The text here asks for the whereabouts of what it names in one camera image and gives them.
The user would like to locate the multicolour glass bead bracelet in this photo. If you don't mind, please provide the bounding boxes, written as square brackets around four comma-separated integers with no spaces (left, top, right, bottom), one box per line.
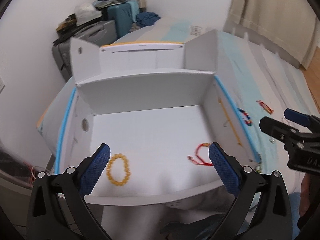
[237,108,254,126]

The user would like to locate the blue clothes pile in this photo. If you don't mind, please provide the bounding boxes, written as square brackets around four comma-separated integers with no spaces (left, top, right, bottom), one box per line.
[136,12,161,28]

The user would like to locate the red cord bracelet gold bead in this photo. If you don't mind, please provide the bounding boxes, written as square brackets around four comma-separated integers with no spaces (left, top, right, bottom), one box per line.
[187,142,213,167]

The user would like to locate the yellow bead bracelet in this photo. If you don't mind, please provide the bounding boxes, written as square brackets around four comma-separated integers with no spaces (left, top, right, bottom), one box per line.
[106,153,131,187]

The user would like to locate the striped bed sheet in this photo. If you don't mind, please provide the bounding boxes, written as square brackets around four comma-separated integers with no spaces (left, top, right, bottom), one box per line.
[117,15,320,230]

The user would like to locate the person right hand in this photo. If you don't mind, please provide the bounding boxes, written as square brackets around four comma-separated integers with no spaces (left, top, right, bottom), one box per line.
[299,173,319,217]

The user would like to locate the wooden headboard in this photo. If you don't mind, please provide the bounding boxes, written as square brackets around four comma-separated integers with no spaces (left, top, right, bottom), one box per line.
[300,57,320,111]

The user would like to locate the grey suitcase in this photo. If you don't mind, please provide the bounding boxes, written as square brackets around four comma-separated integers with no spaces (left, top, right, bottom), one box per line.
[51,19,118,82]

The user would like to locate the teal suitcase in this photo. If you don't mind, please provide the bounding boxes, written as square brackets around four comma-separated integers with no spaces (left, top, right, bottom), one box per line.
[107,0,139,38]

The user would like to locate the white cardboard box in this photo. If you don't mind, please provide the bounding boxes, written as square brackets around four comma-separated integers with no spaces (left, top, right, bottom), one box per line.
[41,38,256,206]

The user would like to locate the red cord bracelet gold tube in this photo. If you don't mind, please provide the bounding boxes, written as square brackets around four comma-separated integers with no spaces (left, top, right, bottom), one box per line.
[257,100,274,115]

